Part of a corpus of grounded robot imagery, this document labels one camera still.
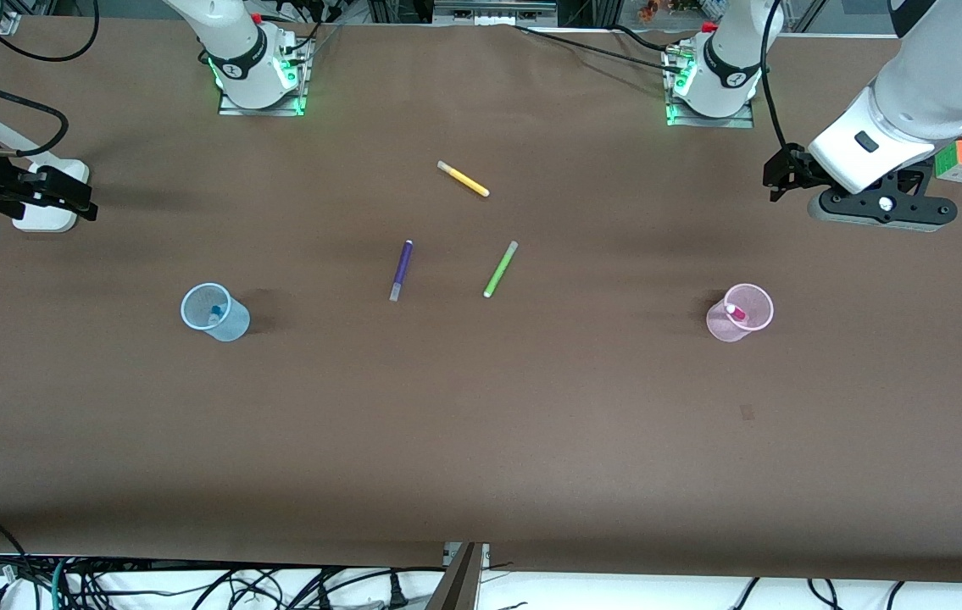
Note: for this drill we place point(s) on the dark wooden beam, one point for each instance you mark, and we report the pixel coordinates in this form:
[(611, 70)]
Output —
[(459, 585)]

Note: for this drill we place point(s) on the blue white background object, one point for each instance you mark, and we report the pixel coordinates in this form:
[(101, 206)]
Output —
[(711, 8)]

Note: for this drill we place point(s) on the orange background object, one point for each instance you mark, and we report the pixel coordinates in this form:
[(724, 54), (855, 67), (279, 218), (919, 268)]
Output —
[(652, 10)]

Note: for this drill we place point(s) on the green marker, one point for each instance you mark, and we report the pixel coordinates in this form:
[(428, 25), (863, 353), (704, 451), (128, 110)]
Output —
[(499, 271)]

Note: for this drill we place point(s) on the rubik's cube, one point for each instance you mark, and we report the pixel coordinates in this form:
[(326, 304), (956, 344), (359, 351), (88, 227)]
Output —
[(961, 161)]

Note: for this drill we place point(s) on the purple marker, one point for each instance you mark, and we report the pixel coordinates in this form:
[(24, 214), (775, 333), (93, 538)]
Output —
[(402, 267)]

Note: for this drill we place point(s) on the translucent pink plastic cup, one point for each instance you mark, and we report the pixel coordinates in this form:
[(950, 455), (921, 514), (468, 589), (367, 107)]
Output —
[(726, 329)]

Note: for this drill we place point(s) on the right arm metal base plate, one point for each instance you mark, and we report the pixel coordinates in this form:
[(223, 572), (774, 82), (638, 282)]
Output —
[(264, 111)]

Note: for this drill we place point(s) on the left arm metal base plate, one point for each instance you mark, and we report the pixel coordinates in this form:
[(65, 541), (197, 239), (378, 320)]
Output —
[(709, 123)]

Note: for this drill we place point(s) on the yellow marker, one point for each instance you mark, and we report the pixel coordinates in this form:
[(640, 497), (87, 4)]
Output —
[(464, 179)]

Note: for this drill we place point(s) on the black power plug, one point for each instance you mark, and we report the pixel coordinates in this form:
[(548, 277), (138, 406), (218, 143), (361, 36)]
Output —
[(397, 593)]

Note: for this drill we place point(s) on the short aluminium extrusion piece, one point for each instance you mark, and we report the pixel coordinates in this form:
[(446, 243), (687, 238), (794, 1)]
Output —
[(8, 24)]

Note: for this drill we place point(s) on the translucent blue plastic cup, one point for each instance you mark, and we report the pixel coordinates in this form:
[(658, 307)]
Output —
[(230, 326)]

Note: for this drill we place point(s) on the brown table cover sheet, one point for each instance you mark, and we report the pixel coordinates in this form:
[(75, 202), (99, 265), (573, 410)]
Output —
[(480, 424)]

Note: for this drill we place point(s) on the pink marker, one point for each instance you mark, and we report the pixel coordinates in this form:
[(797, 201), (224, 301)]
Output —
[(736, 313)]

